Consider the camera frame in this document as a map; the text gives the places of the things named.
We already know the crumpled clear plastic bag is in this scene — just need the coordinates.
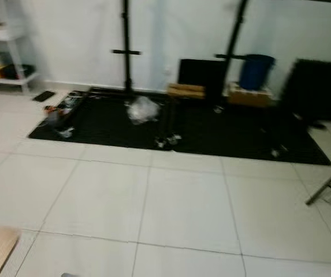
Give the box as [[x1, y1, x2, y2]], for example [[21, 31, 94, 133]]
[[126, 95, 161, 126]]

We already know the light wooden box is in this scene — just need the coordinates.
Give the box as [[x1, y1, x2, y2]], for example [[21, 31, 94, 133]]
[[226, 84, 273, 108]]

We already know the black storage tray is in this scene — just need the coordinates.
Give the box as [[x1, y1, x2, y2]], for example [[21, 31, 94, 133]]
[[6, 63, 38, 80]]

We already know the blue plastic bucket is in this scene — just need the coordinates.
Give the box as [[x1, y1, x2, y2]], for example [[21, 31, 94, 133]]
[[239, 54, 276, 91]]

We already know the small black flat device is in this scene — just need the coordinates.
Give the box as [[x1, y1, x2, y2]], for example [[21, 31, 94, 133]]
[[32, 91, 57, 103]]

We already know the pile of small parts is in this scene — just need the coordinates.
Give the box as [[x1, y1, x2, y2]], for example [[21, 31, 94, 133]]
[[43, 92, 86, 139]]

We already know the small wooden block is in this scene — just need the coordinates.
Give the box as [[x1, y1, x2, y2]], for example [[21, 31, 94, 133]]
[[167, 83, 207, 100]]

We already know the large black floor mat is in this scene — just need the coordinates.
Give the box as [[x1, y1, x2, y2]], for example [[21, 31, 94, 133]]
[[28, 87, 331, 167]]

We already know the large black foam panel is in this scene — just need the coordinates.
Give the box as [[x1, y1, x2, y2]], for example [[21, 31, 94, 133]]
[[281, 58, 331, 123]]

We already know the black flat panel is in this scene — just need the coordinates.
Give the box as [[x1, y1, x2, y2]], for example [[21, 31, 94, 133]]
[[178, 58, 227, 100]]

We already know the white shelf unit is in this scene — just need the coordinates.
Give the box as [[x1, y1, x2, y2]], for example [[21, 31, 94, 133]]
[[0, 0, 43, 96]]

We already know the grey metal chair leg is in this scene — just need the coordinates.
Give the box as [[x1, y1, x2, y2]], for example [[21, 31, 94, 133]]
[[305, 159, 331, 206]]

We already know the black stand pole with crossbar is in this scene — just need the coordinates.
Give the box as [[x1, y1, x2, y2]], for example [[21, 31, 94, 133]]
[[214, 0, 250, 84], [112, 0, 142, 93]]

